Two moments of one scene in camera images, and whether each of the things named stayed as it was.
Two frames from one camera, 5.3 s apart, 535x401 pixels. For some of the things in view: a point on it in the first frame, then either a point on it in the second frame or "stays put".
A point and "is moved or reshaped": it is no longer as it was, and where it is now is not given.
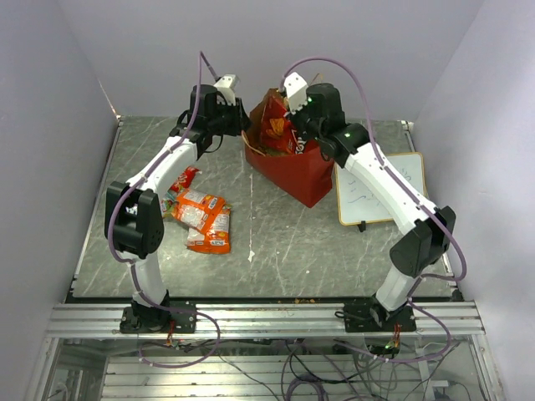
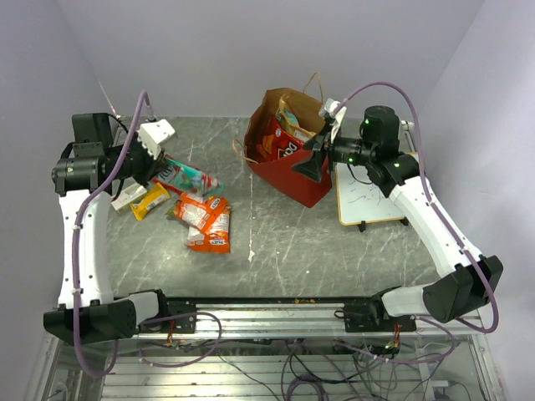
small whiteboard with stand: (357, 204) stays put
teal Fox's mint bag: (167, 203) to (184, 178)
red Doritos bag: (277, 133) is moved or reshaped
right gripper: (294, 120) to (312, 167)
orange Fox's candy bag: (196, 210) stays put
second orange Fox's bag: (217, 238) stays put
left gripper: (242, 120) to (154, 166)
